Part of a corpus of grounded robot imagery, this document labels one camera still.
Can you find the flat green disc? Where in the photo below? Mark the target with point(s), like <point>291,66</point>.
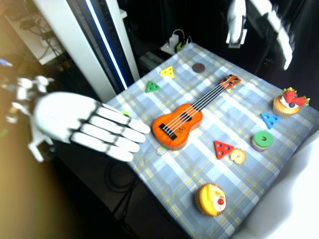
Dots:
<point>125,113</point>

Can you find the thin pink loop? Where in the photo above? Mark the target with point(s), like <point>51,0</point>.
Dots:
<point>157,151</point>

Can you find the beige swirl cookie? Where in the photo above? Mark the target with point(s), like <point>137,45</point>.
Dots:
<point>238,156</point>

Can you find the brown round cookie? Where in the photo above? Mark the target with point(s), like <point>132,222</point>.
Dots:
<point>198,67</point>

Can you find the white robot body shell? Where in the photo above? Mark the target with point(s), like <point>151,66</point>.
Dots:
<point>294,199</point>

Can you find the stack of coloured rings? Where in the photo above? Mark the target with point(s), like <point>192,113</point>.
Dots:
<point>261,142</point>

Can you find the green triangle block with holes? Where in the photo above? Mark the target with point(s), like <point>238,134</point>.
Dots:
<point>152,87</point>

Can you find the blue plaid tablecloth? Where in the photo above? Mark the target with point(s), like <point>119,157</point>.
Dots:
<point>189,169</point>

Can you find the blue triangle block with holes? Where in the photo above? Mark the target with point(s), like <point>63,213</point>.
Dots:
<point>270,120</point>

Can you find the white column with blue strip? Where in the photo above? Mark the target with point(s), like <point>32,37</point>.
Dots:
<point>74,37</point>

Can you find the yellow toy cupcake with cherry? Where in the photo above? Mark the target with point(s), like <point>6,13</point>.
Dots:
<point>210,200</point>

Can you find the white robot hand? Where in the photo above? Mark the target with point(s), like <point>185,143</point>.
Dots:
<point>59,117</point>
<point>276,35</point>

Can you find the grey box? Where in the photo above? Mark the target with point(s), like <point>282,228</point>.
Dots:
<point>149,59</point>

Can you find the yellow triangle block with holes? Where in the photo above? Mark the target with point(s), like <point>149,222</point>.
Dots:
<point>168,72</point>

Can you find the strawberry toy cupcake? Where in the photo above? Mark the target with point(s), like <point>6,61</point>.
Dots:
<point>286,107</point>

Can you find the white device with green clip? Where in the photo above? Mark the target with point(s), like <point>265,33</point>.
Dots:
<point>172,42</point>

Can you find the red triangle block with holes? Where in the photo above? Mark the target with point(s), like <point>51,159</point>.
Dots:
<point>221,149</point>

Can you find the orange toy ukulele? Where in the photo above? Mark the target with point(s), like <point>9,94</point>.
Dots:
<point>177,124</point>

